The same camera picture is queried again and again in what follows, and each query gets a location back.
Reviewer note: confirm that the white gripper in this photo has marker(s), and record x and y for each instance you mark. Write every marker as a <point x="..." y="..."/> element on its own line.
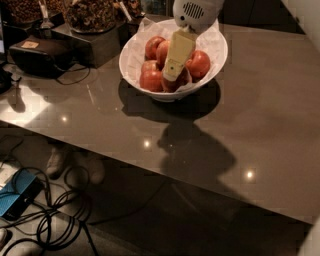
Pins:
<point x="196" y="15"/>

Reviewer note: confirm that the red apple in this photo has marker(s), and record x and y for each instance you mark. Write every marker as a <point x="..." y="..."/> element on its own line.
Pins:
<point x="161" y="52"/>
<point x="151" y="80"/>
<point x="198" y="65"/>
<point x="172" y="86"/>
<point x="151" y="47"/>
<point x="150" y="65"/>

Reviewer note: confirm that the white paper bowl liner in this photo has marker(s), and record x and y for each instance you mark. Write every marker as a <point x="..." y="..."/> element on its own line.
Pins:
<point x="213" y="41"/>

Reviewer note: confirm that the white bowl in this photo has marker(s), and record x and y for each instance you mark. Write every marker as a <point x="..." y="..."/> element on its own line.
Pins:
<point x="173" y="95"/>

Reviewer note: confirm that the dark grey display block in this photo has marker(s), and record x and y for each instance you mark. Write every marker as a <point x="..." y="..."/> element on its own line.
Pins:
<point x="92" y="50"/>

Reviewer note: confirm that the glass jar of granola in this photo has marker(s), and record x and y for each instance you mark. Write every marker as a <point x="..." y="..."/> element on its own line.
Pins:
<point x="89" y="16"/>

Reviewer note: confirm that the metal scoop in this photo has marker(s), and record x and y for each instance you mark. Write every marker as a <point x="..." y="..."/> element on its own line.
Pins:
<point x="46" y="22"/>

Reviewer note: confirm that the black VR headset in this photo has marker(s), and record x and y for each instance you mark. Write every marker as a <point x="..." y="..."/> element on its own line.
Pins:
<point x="47" y="58"/>

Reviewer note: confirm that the white shoe right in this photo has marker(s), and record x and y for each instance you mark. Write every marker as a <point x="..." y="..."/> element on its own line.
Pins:
<point x="95" y="167"/>

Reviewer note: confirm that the white shoe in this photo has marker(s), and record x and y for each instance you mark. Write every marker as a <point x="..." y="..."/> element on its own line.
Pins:
<point x="95" y="167"/>
<point x="56" y="163"/>

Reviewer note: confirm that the glass jar of nuts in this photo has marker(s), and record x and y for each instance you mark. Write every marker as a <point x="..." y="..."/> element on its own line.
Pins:
<point x="27" y="11"/>

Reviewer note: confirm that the white shoe left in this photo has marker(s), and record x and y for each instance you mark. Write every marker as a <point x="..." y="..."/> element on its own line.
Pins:
<point x="56" y="163"/>

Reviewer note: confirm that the blue electronics box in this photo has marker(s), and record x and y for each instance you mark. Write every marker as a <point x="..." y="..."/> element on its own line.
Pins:
<point x="18" y="193"/>

